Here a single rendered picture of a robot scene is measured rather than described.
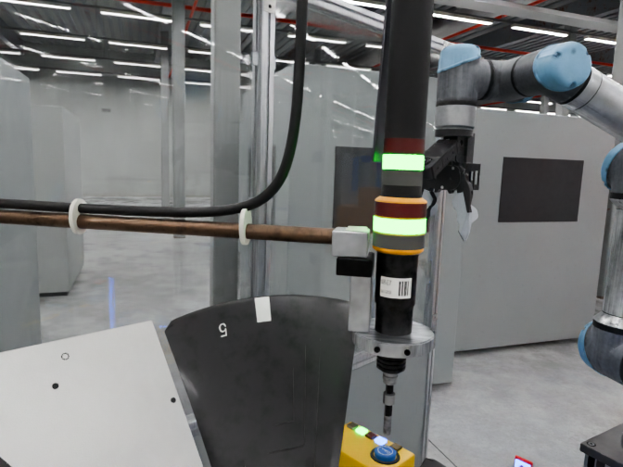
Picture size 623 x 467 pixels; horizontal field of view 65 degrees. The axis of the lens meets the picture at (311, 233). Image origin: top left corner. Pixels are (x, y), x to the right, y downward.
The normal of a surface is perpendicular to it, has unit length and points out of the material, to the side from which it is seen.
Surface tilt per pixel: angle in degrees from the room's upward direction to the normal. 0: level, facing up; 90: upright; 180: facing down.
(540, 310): 90
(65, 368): 50
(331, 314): 41
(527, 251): 90
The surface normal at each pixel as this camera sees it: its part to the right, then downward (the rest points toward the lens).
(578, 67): 0.22, 0.14
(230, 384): -0.09, -0.47
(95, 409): 0.56, -0.54
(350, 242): -0.18, 0.13
